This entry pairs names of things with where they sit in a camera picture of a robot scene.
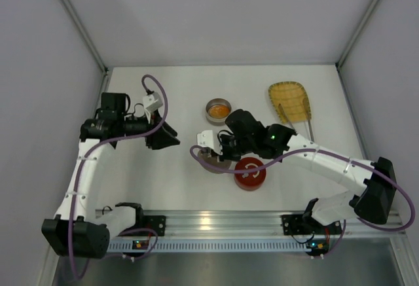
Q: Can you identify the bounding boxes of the grey round lid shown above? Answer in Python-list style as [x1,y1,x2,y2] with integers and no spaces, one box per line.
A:
[198,152,232,174]

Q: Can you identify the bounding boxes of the red round lid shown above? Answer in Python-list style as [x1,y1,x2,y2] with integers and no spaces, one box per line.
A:
[234,157,266,185]

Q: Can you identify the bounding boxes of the red-based metal lunch tin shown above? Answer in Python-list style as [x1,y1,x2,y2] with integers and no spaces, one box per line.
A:
[234,174,266,191]

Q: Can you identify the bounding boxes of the grey tin with orange food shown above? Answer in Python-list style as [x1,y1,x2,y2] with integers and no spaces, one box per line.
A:
[205,98,232,126]

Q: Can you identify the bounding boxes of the metal tongs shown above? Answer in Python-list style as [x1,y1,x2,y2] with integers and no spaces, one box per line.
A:
[278,98,315,142]

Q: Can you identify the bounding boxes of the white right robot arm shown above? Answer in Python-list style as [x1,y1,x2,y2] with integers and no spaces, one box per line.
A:
[214,109,395,226]

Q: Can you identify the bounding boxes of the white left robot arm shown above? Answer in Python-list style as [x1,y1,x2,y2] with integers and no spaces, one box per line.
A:
[41,90,180,259]

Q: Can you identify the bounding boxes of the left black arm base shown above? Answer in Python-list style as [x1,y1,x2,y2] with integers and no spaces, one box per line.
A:
[118,215,166,237]

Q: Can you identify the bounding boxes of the woven bamboo tray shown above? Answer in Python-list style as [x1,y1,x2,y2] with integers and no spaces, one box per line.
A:
[268,81,312,124]

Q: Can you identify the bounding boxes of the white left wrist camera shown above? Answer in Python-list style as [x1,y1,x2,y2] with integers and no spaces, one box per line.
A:
[142,91,164,113]

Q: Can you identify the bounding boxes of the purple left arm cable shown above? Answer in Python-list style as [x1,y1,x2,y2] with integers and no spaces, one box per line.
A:
[67,74,169,282]

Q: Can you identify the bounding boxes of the aluminium mounting rail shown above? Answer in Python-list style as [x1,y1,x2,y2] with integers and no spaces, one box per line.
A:
[48,209,406,241]

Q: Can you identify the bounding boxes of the slotted grey cable duct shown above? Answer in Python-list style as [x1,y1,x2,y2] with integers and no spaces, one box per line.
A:
[107,238,315,253]

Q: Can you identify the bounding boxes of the left aluminium frame post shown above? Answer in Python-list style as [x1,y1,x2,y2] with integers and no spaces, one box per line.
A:
[58,0,108,75]

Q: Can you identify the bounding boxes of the aluminium frame post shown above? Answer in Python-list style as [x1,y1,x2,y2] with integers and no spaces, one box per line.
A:
[335,0,382,71]
[58,0,108,75]

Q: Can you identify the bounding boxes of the right aluminium frame post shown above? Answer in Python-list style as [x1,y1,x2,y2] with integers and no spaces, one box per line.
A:
[335,0,382,71]

